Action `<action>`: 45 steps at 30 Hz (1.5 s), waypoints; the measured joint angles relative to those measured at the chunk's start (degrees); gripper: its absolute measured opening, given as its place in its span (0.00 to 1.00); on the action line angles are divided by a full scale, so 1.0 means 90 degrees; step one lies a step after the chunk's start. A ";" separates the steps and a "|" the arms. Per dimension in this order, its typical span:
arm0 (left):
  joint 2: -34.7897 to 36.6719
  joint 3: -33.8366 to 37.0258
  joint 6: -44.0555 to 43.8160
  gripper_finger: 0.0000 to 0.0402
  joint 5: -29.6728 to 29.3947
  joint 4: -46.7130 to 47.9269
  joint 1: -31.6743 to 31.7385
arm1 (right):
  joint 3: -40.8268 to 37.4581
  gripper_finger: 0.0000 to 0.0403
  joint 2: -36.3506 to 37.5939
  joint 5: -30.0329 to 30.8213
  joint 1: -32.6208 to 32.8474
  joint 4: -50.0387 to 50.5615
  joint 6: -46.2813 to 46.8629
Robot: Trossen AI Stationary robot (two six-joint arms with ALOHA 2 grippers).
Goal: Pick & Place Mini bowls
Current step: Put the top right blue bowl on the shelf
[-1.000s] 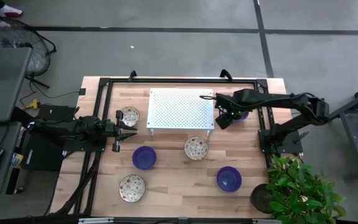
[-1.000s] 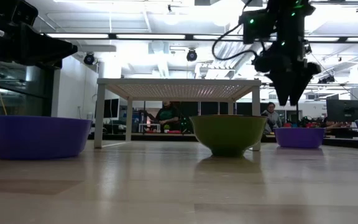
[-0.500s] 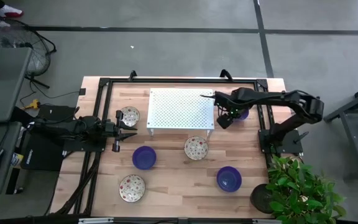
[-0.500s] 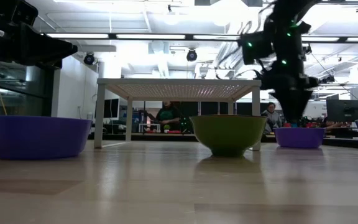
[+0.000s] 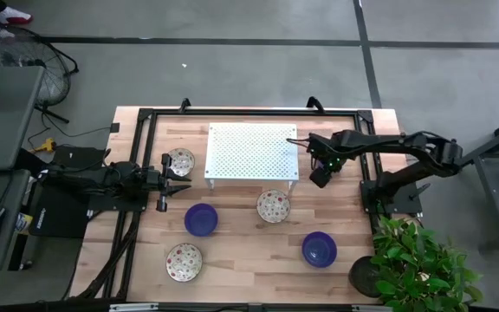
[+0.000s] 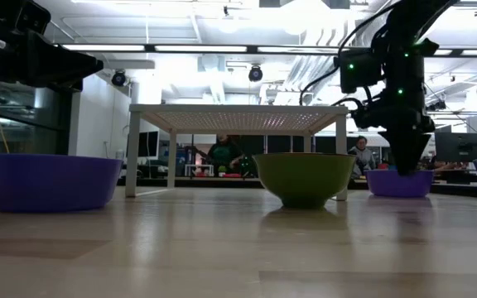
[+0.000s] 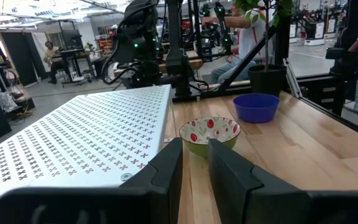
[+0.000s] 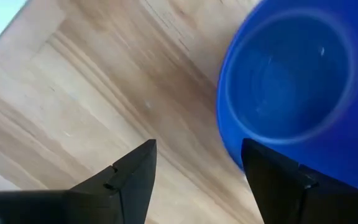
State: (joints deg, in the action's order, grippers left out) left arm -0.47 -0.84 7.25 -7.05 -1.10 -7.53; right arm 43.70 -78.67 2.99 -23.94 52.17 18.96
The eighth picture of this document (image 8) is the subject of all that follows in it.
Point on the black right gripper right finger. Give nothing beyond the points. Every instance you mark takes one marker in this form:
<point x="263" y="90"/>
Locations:
<point x="278" y="193"/>

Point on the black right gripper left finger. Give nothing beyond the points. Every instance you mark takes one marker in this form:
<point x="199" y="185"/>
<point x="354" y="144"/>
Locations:
<point x="132" y="186"/>

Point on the blue mini bowl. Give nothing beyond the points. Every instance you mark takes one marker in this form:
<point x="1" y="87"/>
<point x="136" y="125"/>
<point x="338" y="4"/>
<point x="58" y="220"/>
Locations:
<point x="291" y="77"/>

